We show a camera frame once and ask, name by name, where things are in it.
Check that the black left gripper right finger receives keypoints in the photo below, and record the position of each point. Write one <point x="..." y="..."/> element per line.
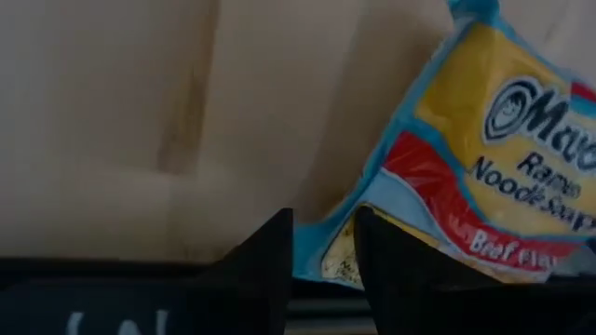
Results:
<point x="410" y="288"/>

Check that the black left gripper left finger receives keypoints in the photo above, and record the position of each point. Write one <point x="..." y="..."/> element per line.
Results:
<point x="261" y="279"/>

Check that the blue yellow beef ramen packet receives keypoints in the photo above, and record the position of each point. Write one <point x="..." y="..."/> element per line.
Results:
<point x="489" y="139"/>

